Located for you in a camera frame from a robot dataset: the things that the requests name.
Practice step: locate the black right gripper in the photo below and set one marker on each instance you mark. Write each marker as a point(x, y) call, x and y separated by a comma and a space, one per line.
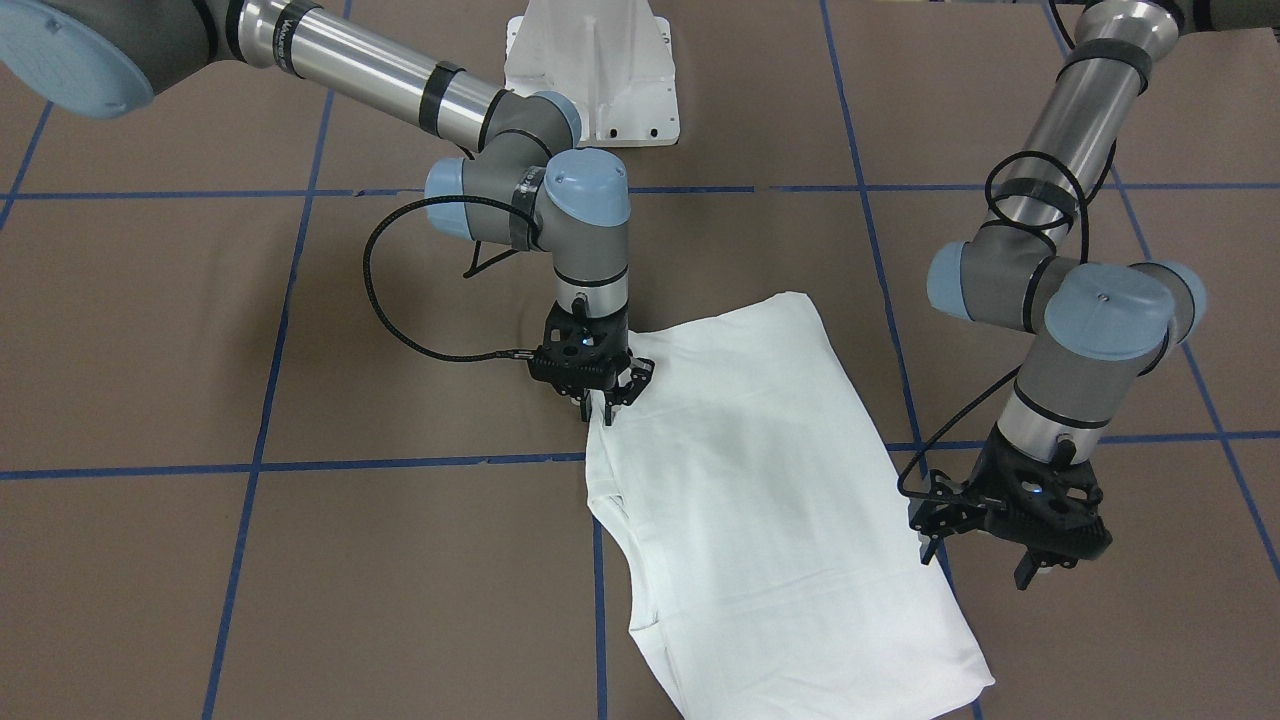
point(636, 381)

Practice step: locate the white long-sleeve printed shirt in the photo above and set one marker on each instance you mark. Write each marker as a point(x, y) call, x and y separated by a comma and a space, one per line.
point(773, 571)

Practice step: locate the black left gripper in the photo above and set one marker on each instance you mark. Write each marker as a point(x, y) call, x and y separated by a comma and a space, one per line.
point(940, 514)

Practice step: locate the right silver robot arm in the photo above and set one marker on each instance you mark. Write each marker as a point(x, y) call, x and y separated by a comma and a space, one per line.
point(523, 180)

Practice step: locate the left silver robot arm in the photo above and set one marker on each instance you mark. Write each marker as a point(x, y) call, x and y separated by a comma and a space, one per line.
point(1095, 327)

